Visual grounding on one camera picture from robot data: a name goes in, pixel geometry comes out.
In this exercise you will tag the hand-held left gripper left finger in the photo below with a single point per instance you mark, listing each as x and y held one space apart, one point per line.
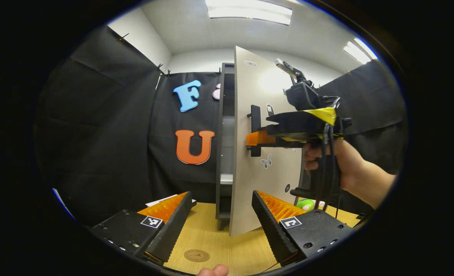
175 226

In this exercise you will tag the dark grey cabinet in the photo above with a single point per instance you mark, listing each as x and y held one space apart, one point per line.
220 172

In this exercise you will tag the white cover book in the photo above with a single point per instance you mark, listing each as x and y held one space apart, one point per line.
160 200

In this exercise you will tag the black backdrop cloth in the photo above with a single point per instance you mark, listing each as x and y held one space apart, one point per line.
96 134

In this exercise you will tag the green plush toy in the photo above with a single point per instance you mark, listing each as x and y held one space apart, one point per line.
305 205

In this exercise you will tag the small ceiling light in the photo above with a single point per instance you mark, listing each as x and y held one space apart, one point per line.
359 50

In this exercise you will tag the long ceiling light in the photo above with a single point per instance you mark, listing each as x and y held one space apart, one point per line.
250 11

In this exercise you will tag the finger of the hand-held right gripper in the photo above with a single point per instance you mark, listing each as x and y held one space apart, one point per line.
259 138

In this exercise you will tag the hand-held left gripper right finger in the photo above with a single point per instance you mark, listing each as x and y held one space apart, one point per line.
271 226

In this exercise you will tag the light grey cabinet door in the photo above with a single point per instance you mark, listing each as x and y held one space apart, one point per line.
250 184

